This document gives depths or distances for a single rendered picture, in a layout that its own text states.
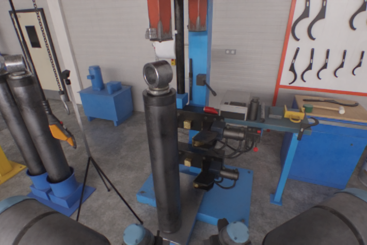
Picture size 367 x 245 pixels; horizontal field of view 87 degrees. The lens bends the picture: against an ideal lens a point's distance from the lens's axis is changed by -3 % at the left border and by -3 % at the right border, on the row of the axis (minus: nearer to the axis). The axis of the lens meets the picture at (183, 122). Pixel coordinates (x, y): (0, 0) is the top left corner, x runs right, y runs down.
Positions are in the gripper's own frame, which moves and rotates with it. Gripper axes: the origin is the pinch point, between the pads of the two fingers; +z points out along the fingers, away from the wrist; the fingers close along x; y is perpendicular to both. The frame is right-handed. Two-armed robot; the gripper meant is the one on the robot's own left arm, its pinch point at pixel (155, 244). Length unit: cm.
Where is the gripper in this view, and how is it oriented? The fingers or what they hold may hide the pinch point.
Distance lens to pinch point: 132.0
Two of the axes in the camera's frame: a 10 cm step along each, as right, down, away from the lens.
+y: 0.9, -7.9, 6.1
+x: -9.8, 0.4, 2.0
